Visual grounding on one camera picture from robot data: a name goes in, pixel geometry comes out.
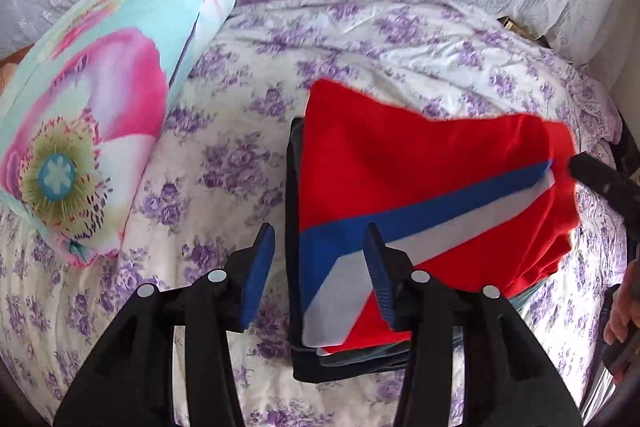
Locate black bed frame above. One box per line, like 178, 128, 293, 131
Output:
614, 109, 640, 178

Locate red pants with striped side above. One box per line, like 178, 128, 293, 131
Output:
296, 78, 583, 354

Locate person's right hand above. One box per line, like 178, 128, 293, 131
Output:
602, 259, 640, 348

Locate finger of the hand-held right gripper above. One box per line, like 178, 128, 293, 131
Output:
567, 151, 640, 210

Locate folded floral quilt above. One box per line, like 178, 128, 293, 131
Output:
0, 0, 238, 269

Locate dark brown object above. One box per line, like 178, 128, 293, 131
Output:
500, 16, 548, 45

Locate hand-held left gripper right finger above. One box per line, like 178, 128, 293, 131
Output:
364, 222, 583, 427

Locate purple floral pillow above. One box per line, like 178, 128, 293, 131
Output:
565, 67, 623, 142

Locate black pants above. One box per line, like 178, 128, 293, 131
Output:
285, 117, 466, 383

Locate purple floral bedspread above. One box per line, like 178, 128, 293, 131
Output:
0, 0, 631, 427

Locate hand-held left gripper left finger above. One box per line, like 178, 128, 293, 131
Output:
52, 222, 277, 427

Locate dark green pants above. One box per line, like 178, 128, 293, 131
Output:
317, 279, 548, 368

